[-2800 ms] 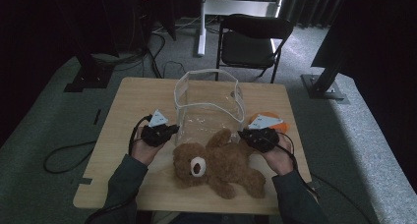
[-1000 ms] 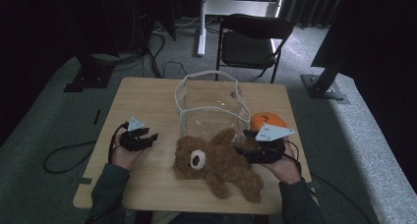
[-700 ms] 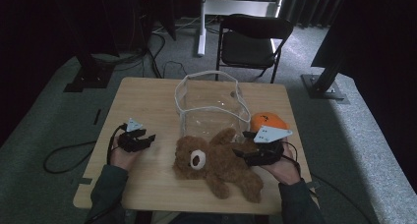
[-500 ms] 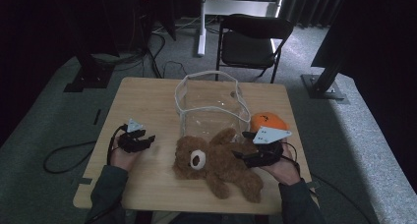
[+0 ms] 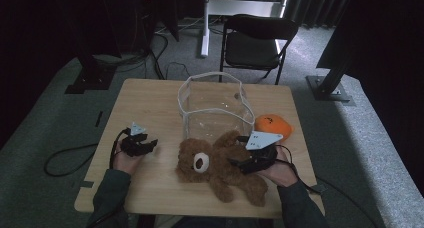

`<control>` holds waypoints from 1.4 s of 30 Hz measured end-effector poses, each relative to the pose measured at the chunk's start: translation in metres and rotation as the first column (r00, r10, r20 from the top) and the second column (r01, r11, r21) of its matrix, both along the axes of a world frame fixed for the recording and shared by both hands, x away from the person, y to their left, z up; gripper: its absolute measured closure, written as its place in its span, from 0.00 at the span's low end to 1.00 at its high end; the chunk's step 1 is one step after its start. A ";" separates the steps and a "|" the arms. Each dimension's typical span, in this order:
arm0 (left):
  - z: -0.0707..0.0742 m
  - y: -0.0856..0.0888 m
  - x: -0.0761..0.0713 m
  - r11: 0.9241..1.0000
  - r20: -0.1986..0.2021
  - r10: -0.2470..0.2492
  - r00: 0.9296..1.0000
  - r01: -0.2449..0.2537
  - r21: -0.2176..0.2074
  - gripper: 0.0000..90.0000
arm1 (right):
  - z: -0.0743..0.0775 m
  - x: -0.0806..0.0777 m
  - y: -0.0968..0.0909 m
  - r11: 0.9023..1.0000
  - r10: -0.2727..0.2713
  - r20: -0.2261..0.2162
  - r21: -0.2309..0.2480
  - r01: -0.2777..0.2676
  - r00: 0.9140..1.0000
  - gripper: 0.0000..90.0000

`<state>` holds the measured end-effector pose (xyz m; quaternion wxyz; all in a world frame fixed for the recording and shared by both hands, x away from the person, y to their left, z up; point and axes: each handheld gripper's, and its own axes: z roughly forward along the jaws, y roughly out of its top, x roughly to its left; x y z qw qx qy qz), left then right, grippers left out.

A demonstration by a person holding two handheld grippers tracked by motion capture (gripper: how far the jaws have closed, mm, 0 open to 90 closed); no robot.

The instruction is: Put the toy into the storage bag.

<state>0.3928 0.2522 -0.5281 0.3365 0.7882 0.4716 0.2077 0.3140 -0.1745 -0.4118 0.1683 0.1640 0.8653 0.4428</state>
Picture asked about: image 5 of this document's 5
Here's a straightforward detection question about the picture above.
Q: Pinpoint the black folding chair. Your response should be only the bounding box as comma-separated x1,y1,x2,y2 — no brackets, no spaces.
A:
218,13,300,86

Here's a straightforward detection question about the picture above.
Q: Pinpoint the black cable loop on floor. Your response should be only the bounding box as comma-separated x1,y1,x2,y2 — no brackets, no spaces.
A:
43,142,100,178

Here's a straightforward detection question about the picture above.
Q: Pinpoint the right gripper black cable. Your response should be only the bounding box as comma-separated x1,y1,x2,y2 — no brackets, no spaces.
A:
275,143,379,228

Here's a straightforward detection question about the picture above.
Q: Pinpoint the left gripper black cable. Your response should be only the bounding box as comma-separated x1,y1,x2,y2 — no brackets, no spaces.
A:
108,128,132,171

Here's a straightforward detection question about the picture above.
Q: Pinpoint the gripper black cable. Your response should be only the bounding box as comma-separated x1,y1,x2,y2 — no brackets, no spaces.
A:
275,143,379,228
108,128,132,171

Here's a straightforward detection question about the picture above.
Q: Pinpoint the black stand base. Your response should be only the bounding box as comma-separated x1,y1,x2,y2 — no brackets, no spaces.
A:
64,52,117,95

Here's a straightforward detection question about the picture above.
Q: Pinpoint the orange plush toy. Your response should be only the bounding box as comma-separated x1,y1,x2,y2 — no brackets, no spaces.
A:
254,113,296,143

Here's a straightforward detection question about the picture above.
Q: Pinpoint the person's right hand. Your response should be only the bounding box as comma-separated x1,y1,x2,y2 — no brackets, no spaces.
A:
258,146,300,189

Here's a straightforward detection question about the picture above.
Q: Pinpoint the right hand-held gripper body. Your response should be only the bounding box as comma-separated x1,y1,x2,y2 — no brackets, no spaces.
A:
244,131,284,175

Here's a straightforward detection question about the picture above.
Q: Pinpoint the thin black cable loop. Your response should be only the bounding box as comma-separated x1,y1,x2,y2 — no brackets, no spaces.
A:
164,61,192,80

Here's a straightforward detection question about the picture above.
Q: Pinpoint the thick black floor cable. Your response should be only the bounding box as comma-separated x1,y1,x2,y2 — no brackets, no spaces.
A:
147,31,168,81

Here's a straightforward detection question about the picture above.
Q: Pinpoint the grey curtain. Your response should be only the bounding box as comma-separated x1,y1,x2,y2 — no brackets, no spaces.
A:
286,0,355,30

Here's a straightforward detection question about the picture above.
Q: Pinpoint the clear plastic container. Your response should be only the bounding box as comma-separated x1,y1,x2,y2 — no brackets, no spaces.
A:
177,71,257,146

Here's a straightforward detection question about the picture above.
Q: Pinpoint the person's left hand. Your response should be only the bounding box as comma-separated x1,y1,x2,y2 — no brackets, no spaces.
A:
114,149,145,175

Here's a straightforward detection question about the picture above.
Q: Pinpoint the brown teddy bear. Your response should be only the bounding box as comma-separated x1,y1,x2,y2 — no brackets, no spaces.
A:
175,130,269,208

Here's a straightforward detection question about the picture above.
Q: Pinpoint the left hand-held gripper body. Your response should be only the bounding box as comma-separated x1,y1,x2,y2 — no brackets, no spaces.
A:
120,121,148,158

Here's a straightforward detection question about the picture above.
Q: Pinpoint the metal stand with base plate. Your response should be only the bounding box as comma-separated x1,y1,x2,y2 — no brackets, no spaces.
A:
305,52,357,106

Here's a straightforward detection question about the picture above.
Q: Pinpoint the white desk frame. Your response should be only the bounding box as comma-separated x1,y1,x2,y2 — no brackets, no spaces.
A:
199,0,292,59

